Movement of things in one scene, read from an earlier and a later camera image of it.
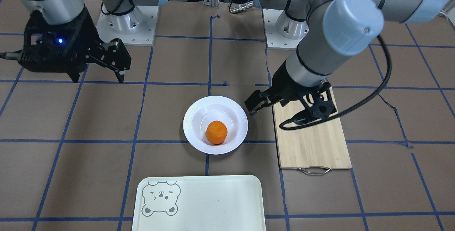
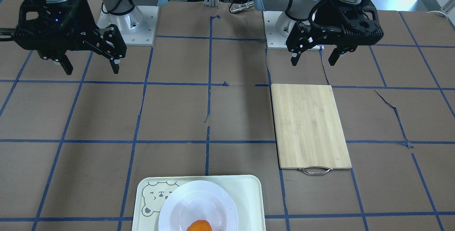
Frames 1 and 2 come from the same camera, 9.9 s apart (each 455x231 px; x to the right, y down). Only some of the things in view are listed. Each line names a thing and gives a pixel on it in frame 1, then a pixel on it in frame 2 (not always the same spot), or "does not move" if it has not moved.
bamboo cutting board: [315, 149] does not move
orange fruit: [216, 132] → [199, 225]
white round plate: [202, 112] → [198, 200]
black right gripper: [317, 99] → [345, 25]
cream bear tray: [224, 203] does not move
